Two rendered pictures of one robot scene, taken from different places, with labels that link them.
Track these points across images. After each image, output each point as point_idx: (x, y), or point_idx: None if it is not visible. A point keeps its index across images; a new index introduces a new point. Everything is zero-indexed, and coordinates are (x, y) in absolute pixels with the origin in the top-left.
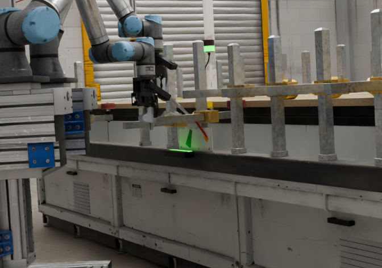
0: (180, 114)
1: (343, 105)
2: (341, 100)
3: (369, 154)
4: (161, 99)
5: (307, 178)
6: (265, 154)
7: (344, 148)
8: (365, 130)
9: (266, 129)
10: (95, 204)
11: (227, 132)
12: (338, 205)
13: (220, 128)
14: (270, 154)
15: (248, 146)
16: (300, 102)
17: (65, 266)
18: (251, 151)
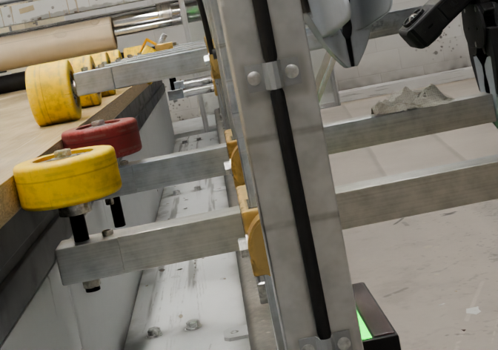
0: (367, 117)
1: (118, 114)
2: (115, 104)
3: (139, 202)
4: (433, 38)
5: None
6: (112, 309)
7: (133, 205)
8: (129, 159)
9: (95, 225)
10: None
11: (64, 307)
12: None
13: (51, 306)
14: (114, 300)
15: (96, 319)
16: (101, 117)
17: None
18: (102, 328)
